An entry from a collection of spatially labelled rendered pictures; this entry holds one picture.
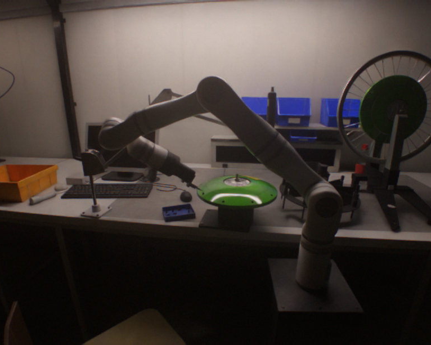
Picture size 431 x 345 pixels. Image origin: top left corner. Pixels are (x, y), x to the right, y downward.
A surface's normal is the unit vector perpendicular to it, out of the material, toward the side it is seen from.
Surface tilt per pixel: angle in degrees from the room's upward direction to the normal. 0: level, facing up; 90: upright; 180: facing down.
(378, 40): 90
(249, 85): 90
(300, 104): 90
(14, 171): 86
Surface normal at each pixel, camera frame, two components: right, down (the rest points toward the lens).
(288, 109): -0.13, 0.30
